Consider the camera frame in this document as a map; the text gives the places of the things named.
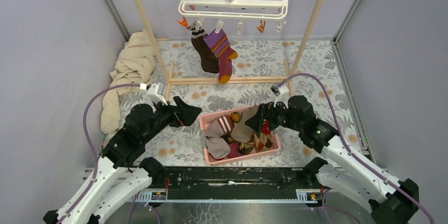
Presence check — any cream patterned sock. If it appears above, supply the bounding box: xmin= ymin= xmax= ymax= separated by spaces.
xmin=239 ymin=133 xmax=278 ymax=155

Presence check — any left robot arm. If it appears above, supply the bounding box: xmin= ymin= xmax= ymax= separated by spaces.
xmin=43 ymin=96 xmax=202 ymax=223

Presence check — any white sock hanger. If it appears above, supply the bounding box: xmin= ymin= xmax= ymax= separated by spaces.
xmin=178 ymin=0 xmax=289 ymax=21

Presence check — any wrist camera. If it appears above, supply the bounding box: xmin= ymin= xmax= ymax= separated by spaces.
xmin=139 ymin=81 xmax=168 ymax=106
xmin=270 ymin=84 xmax=290 ymax=108

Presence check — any wooden clothes rack frame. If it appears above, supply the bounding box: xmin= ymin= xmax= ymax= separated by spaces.
xmin=122 ymin=0 xmax=336 ymax=106

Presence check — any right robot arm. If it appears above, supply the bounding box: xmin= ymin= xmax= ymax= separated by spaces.
xmin=245 ymin=96 xmax=419 ymax=223

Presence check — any white clothes peg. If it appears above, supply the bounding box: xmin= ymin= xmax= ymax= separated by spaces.
xmin=276 ymin=21 xmax=286 ymax=33

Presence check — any red bear sock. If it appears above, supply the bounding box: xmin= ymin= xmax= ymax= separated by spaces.
xmin=262 ymin=120 xmax=272 ymax=136

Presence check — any beige cloth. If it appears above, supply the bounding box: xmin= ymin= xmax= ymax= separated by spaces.
xmin=100 ymin=31 xmax=156 ymax=134

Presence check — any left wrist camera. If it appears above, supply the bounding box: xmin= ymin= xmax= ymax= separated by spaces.
xmin=139 ymin=81 xmax=168 ymax=106

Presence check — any orange clothes peg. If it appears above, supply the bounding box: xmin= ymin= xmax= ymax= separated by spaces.
xmin=176 ymin=17 xmax=189 ymax=28
xmin=257 ymin=20 xmax=266 ymax=33

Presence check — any magenta yellow sock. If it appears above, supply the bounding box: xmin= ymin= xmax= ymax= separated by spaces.
xmin=204 ymin=29 xmax=238 ymax=84
xmin=227 ymin=142 xmax=241 ymax=158

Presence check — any green striped sock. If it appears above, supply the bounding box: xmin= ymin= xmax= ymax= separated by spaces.
xmin=229 ymin=112 xmax=241 ymax=123

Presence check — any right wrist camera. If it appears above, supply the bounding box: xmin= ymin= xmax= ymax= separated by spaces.
xmin=270 ymin=84 xmax=290 ymax=108

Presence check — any dark brown sock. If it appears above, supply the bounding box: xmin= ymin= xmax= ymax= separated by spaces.
xmin=187 ymin=21 xmax=219 ymax=74

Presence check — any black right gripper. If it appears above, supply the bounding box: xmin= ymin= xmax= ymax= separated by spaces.
xmin=245 ymin=97 xmax=302 ymax=133

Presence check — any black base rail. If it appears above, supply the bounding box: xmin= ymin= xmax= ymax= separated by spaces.
xmin=138 ymin=166 xmax=325 ymax=206

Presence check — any pink plastic basket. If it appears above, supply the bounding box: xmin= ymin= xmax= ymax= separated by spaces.
xmin=199 ymin=106 xmax=281 ymax=165

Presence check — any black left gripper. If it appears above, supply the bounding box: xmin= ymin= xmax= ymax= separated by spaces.
xmin=142 ymin=96 xmax=203 ymax=145

